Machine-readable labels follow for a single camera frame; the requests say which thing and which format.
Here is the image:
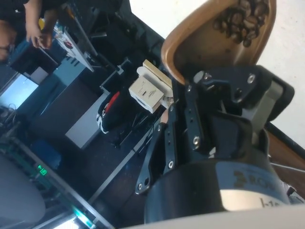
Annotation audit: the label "black bag with red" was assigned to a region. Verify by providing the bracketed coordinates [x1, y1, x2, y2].
[96, 92, 131, 134]

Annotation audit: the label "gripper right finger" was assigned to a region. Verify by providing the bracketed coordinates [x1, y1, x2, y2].
[243, 78, 295, 165]

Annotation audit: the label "pale wooden block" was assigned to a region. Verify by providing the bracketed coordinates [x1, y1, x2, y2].
[142, 60, 173, 89]

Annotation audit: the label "small white cardboard box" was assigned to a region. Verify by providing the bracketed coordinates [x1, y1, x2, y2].
[128, 66, 167, 114]

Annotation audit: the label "coffee beans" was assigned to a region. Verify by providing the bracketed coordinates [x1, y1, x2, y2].
[213, 0, 270, 48]

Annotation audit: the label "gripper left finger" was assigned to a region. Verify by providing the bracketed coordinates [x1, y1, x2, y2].
[134, 64, 271, 195]

